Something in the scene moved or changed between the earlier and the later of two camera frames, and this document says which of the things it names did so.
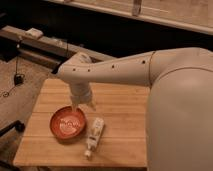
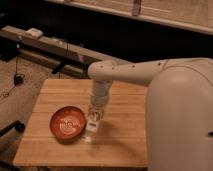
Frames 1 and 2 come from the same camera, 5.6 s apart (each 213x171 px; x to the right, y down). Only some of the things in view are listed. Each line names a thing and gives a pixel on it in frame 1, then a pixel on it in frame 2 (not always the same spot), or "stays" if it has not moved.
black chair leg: [20, 126] stays
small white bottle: [94, 135] to [95, 116]
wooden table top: [123, 142] stays
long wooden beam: [46, 50] stays
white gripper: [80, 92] to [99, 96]
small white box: [33, 32] stays
